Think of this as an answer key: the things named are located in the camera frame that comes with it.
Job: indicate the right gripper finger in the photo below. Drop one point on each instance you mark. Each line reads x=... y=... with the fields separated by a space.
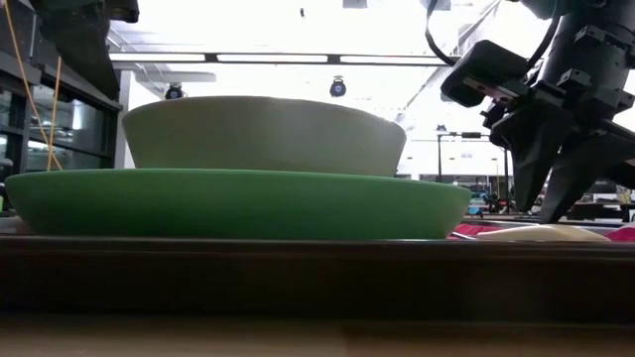
x=580 y=173
x=533 y=149

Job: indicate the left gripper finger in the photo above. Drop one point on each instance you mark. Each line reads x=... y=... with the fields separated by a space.
x=101 y=69

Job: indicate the red cloth napkin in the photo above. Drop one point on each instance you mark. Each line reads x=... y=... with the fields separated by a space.
x=469 y=229

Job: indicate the pale grey bowl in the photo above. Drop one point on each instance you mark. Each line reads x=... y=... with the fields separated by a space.
x=263 y=139

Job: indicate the green plate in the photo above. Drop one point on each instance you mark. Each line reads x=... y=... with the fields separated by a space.
x=238 y=205

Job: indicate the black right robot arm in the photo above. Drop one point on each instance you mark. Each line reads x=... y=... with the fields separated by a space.
x=590 y=44

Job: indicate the brown plastic tray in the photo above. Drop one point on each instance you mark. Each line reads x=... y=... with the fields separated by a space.
x=317 y=277

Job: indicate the overhead light bar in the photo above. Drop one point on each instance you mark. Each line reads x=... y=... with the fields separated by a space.
x=273 y=58

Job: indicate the black ceiling camera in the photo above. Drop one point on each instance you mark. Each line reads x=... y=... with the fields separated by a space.
x=173 y=92
x=338 y=88

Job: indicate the black workstation frame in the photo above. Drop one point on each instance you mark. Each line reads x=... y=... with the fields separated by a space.
x=439 y=158

